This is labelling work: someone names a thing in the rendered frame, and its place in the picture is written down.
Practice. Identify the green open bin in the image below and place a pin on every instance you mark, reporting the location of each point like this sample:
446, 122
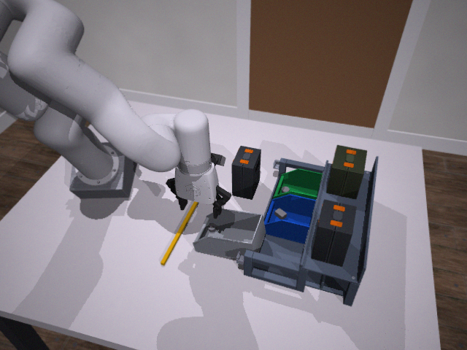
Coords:
301, 183

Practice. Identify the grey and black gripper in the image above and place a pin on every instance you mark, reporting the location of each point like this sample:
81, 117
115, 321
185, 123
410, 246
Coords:
201, 188

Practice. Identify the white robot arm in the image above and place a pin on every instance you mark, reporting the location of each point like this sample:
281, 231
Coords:
42, 60

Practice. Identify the yellow bar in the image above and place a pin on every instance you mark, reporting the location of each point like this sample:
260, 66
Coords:
176, 238

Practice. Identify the blue open bin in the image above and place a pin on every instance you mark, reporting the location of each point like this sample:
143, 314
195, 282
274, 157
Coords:
299, 215

